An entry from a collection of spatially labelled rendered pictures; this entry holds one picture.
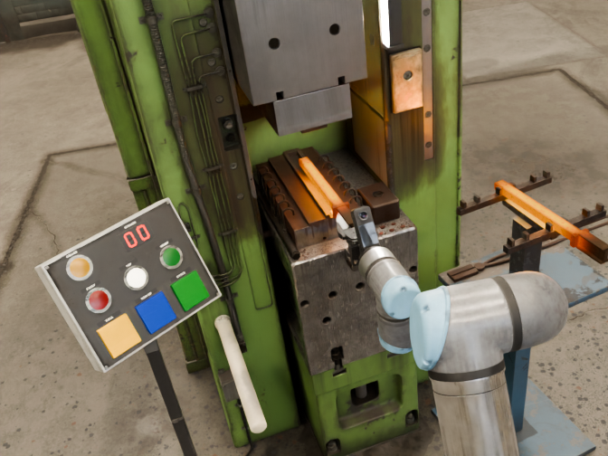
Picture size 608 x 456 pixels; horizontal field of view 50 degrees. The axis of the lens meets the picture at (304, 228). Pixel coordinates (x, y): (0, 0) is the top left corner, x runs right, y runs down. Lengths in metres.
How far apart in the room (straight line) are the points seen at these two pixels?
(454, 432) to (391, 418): 1.38
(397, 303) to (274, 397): 1.04
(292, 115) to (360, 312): 0.67
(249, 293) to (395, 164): 0.61
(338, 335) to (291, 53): 0.87
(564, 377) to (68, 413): 1.97
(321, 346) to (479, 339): 1.08
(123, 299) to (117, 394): 1.35
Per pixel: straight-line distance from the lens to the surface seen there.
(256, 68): 1.57
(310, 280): 1.84
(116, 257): 1.57
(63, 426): 2.88
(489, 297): 1.00
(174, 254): 1.62
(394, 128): 1.94
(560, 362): 2.80
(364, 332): 2.04
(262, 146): 2.20
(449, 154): 2.08
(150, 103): 1.70
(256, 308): 2.11
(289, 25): 1.57
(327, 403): 2.22
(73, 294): 1.55
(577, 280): 2.06
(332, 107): 1.67
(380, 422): 2.39
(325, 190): 1.83
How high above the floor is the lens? 2.01
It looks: 35 degrees down
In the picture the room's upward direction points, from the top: 9 degrees counter-clockwise
